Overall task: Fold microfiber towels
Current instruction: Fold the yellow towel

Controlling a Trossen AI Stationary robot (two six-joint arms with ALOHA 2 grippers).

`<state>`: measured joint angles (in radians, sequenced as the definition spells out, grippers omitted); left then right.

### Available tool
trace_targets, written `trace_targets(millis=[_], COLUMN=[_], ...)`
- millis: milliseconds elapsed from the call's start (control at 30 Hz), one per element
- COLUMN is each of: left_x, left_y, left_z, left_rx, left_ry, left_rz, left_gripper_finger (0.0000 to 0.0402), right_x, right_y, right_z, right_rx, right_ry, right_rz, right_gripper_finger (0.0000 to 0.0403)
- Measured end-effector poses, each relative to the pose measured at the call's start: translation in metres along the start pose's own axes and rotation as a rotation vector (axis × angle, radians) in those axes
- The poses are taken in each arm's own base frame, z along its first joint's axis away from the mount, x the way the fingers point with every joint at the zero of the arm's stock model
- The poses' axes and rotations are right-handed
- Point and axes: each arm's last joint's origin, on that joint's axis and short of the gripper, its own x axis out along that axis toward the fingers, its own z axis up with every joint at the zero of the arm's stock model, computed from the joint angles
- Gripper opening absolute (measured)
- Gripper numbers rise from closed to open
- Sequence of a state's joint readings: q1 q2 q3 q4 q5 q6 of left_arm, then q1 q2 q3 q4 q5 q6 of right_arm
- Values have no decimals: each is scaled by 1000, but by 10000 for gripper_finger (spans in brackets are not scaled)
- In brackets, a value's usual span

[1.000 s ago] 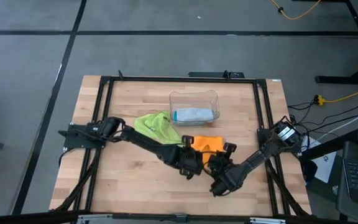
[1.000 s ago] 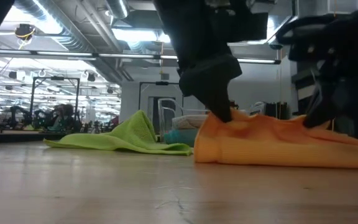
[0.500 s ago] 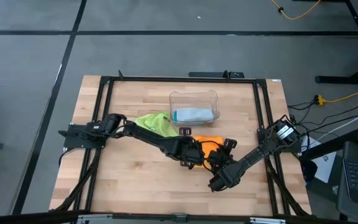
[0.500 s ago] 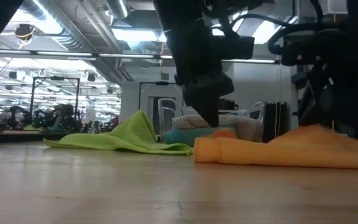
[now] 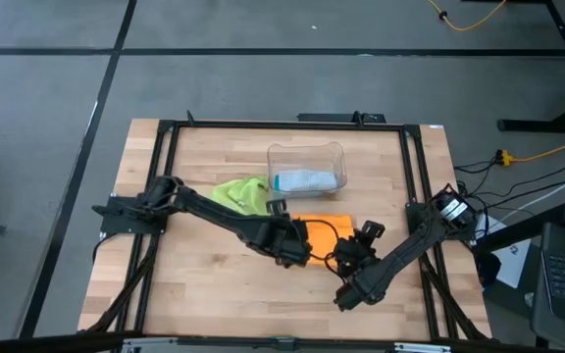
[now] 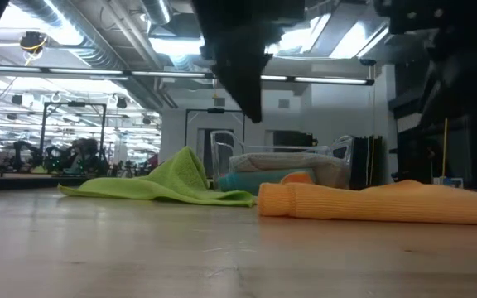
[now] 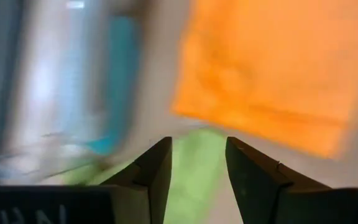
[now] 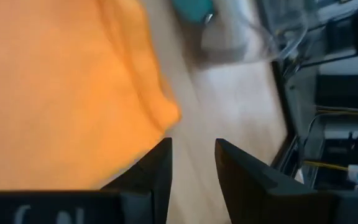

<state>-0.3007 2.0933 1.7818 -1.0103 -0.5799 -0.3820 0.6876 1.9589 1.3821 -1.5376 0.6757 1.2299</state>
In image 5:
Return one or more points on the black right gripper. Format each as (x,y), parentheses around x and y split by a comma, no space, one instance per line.
(356,255)

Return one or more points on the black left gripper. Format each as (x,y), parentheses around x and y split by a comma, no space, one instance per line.
(287,242)

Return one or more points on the orange microfiber towel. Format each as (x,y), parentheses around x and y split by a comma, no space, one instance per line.
(324,240)

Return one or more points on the teal microfiber towel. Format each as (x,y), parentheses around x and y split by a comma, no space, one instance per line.
(276,182)

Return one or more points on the grey microfiber towel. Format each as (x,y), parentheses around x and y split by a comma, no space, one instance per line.
(307,180)

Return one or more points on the green microfiber towel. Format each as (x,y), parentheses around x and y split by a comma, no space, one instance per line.
(238,196)

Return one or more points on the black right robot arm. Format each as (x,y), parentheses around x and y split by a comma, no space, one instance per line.
(400,260)

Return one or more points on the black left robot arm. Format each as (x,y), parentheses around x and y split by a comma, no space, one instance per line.
(214,211)

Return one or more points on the clear plastic bin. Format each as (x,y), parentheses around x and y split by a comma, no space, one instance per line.
(307,154)

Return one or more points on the white corner sticker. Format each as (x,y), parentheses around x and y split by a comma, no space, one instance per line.
(436,126)

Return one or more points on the white paper sheet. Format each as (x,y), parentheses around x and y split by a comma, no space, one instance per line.
(515,265)

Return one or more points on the silver aluminium extrusion bar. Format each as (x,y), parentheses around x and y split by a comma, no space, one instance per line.
(150,347)

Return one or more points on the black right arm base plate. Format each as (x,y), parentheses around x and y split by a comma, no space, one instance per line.
(416,216)

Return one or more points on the black aluminium table frame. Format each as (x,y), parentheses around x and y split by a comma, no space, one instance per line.
(287,125)

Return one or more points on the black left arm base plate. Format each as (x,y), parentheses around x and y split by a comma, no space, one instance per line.
(116,220)

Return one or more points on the black desk leg frame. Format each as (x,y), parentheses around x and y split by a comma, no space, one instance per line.
(532,126)

